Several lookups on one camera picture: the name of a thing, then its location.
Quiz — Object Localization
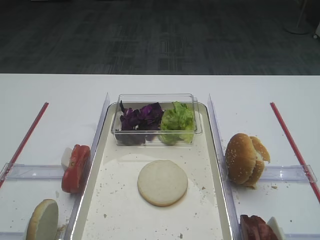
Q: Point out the green lettuce pile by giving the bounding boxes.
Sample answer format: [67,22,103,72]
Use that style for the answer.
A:
[159,101,195,145]

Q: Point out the left tomato slices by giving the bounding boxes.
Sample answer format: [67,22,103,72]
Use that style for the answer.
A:
[61,144,91,194]

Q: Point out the tomato slices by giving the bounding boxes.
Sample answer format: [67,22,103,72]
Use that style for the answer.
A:
[240,214,278,240]
[61,144,91,194]

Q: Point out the right tomato slices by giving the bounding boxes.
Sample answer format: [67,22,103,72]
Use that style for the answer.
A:
[240,214,278,240]

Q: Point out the clear plastic container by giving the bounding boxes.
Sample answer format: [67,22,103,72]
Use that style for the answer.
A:
[111,93,202,146]

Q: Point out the purple cabbage leaves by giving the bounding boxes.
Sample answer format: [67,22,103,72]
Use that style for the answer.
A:
[116,101,164,146]

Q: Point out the bottom bun slice on tray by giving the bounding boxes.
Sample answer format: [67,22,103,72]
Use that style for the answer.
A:
[137,160,188,207]

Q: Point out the sesame bun front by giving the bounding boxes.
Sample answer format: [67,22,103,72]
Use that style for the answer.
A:
[225,133,256,185]

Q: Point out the sesame bun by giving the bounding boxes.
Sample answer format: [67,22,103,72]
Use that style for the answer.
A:
[225,133,256,185]
[243,136,270,189]

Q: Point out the metal serving tray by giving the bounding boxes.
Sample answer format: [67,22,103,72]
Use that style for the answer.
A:
[71,103,233,240]

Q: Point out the left white wedge block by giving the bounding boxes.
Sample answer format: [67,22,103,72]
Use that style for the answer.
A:
[61,147,73,172]

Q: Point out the white wedge block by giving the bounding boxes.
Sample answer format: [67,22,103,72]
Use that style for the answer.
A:
[61,147,73,172]
[266,216,286,240]

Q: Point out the sesame bun rear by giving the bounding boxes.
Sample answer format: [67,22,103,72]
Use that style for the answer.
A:
[243,136,270,189]

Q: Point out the left red tape strip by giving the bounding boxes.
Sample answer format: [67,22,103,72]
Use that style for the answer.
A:
[0,102,49,187]

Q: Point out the red tape strip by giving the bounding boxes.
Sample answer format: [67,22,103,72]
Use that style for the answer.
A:
[0,102,49,187]
[270,102,320,201]

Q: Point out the left long clear divider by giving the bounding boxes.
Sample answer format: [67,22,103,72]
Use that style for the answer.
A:
[63,94,110,240]

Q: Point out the long clear divider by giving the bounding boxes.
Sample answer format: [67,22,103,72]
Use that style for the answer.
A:
[63,94,110,240]
[207,94,243,240]

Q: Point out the right long clear divider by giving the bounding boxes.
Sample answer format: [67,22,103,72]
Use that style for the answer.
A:
[207,94,243,240]

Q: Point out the right cross clear divider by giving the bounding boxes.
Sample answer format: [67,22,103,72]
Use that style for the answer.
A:
[258,165,318,183]

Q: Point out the cross clear divider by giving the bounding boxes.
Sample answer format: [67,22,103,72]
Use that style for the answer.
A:
[258,165,318,183]
[0,163,64,181]

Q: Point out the right white wedge block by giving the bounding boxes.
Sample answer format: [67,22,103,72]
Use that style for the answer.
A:
[266,216,286,240]

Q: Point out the left standing bun half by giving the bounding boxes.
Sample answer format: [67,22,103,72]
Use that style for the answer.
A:
[25,199,59,240]

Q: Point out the left cross clear divider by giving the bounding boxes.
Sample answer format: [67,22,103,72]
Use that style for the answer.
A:
[0,163,64,181]

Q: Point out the right red tape strip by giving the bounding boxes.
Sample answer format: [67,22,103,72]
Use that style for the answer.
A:
[270,102,320,201]

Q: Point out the bottom right clear divider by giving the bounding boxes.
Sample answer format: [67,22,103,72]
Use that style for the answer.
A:
[285,233,320,240]

